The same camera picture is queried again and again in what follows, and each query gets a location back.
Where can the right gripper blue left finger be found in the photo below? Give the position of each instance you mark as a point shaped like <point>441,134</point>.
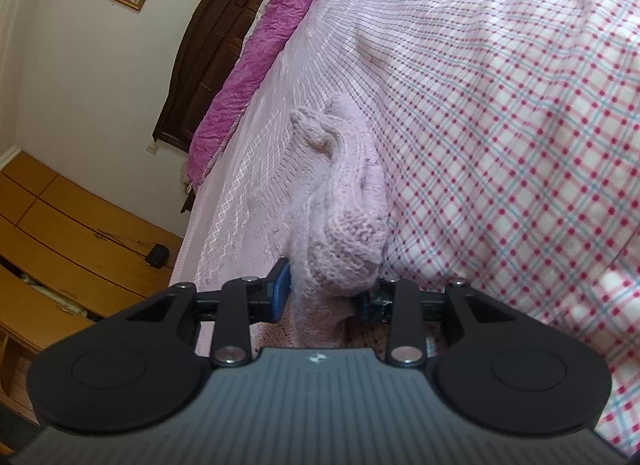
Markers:
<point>241,303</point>

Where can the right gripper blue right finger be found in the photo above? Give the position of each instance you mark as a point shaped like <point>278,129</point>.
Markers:
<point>397,303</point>

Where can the lilac knitted cardigan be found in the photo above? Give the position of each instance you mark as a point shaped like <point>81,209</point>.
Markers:
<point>324,208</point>

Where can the yellow wooden wardrobe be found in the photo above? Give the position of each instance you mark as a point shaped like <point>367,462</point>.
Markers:
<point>68,259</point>

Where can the pink checked bed sheet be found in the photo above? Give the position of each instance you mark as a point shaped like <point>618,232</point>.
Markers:
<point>508,132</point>

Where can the dark wooden headboard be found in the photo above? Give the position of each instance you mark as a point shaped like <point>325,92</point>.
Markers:
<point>208,51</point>

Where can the magenta crinkled pillow cover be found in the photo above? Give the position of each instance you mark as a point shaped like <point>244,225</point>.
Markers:
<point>261,48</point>

